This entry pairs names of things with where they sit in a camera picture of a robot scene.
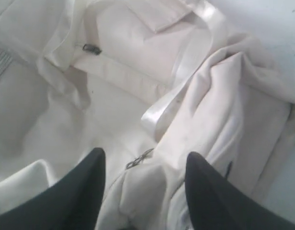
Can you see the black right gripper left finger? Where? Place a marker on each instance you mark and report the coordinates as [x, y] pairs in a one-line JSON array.
[[73, 203]]

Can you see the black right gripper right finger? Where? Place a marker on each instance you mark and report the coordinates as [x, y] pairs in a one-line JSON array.
[[215, 204]]

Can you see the cream white duffel bag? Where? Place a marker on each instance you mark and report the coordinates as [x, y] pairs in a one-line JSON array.
[[149, 82]]

